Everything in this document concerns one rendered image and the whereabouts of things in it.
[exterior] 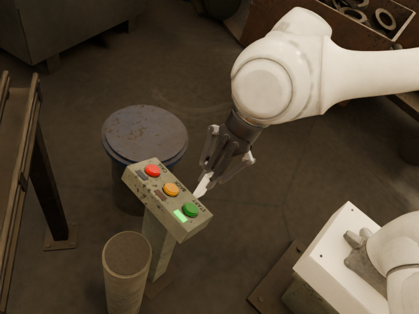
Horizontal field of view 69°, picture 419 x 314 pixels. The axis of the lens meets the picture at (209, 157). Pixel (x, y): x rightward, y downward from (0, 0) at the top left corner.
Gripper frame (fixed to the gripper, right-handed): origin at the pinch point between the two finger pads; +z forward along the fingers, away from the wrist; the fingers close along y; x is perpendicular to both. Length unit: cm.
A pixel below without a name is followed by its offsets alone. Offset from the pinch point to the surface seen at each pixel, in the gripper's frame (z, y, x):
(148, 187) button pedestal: 9.5, -10.6, -4.3
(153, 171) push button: 8.4, -13.9, -0.4
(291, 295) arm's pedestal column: 44, 39, 47
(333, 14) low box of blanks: -46, -43, 151
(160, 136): 18.1, -34.1, 26.5
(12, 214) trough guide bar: 9.8, -16.0, -33.6
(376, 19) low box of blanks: -58, -29, 196
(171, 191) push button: 8.4, -6.3, -0.7
